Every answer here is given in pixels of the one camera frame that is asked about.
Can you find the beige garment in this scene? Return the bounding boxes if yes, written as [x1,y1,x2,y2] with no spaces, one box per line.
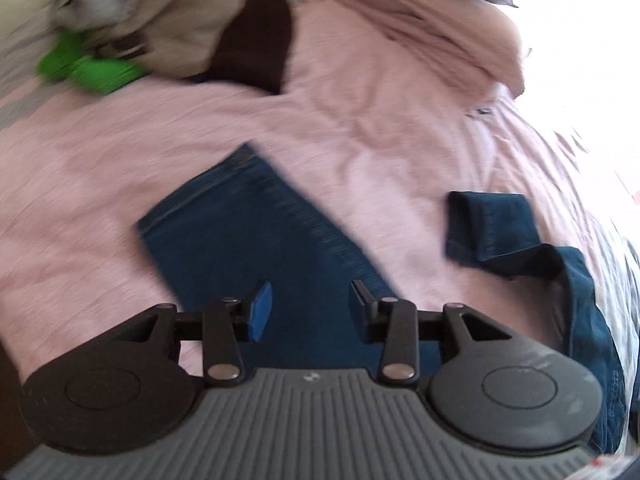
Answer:
[107,0,251,82]

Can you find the blue denim pants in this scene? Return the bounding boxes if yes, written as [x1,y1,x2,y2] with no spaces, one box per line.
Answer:
[136,142,629,457]

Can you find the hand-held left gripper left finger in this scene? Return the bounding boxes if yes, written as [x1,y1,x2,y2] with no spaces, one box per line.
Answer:
[107,280,274,387]

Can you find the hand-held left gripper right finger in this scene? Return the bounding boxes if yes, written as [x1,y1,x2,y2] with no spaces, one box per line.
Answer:
[349,279,521,386]

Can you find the green cloth item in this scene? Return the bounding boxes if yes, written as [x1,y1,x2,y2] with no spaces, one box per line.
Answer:
[37,29,147,96]

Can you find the dark brown garment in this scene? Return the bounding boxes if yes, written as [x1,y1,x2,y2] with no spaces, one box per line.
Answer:
[189,0,294,96]

